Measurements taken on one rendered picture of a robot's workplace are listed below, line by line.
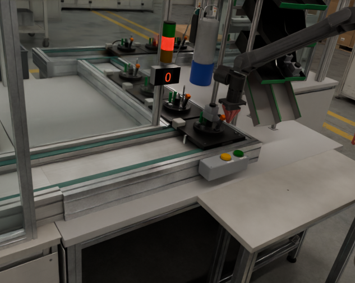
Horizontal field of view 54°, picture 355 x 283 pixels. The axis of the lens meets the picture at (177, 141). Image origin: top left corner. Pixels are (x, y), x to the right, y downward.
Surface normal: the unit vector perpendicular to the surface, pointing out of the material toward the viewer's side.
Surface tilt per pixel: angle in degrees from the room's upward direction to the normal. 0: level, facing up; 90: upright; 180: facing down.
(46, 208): 90
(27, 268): 90
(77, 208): 90
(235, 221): 0
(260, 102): 45
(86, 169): 0
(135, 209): 0
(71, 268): 90
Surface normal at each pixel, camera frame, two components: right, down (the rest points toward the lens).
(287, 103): 0.38, -0.29
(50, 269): 0.56, 0.44
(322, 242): 0.11, -0.88
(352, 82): -0.83, 0.18
